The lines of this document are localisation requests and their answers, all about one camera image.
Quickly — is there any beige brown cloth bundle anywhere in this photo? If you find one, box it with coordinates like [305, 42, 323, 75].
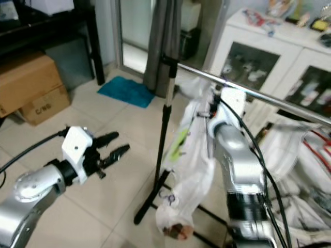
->
[164, 223, 194, 241]

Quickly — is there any blue plastic hanger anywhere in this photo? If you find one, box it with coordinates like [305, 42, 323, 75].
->
[264, 21, 280, 37]

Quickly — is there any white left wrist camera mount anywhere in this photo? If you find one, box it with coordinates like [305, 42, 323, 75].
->
[61, 127, 95, 184]

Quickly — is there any black desk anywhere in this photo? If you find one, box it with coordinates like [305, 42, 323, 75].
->
[0, 0, 106, 86]

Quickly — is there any red plastic hanger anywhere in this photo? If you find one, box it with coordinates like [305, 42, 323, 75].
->
[243, 9, 272, 26]
[303, 129, 331, 174]

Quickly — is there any sliding glass door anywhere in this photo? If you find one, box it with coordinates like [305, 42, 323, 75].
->
[114, 0, 225, 75]

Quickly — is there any dark grey storage box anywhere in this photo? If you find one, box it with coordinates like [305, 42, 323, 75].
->
[47, 37, 95, 92]

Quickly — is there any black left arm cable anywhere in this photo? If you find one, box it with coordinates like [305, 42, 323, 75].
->
[0, 129, 68, 174]

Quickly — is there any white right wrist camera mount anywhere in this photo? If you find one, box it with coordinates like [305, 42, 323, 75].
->
[212, 87, 246, 127]

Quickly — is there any small black appliance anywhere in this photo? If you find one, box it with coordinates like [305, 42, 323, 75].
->
[181, 26, 202, 60]

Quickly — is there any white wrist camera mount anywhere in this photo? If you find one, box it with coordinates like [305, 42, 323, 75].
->
[61, 127, 95, 184]
[212, 87, 246, 127]

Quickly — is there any metal clothes rack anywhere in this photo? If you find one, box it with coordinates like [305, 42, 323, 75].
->
[133, 53, 331, 248]

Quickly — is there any white glass door cabinet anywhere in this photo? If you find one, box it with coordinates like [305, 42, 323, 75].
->
[207, 8, 331, 119]

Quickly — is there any white printed T-shirt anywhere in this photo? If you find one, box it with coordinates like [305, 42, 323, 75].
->
[158, 77, 218, 241]

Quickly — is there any grey curtain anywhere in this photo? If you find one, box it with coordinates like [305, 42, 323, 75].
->
[144, 0, 182, 96]

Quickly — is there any grey striped garment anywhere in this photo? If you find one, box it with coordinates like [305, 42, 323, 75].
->
[259, 121, 331, 248]

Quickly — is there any blue white packet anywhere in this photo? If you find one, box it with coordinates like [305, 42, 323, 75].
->
[0, 0, 21, 21]

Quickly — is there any large cardboard box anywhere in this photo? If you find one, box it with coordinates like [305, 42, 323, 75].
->
[0, 52, 70, 117]

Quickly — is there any small printed cardboard box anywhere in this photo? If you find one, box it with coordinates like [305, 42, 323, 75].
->
[22, 85, 72, 126]

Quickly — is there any teal shaggy mat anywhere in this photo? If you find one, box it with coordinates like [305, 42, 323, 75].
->
[97, 76, 153, 108]

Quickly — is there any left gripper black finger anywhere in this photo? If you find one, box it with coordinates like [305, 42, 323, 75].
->
[99, 143, 131, 169]
[93, 131, 120, 149]

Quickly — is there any white box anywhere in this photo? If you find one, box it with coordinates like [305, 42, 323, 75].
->
[31, 0, 74, 15]

